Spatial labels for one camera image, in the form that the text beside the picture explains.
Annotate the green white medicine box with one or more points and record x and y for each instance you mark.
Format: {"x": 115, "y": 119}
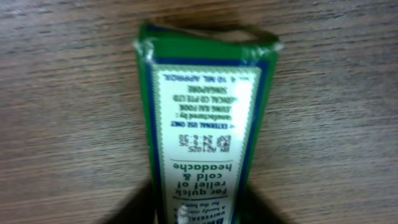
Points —
{"x": 204, "y": 93}

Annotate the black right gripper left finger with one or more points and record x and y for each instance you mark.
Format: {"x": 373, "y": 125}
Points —
{"x": 140, "y": 209}

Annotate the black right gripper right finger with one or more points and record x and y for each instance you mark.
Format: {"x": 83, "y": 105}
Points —
{"x": 255, "y": 209}

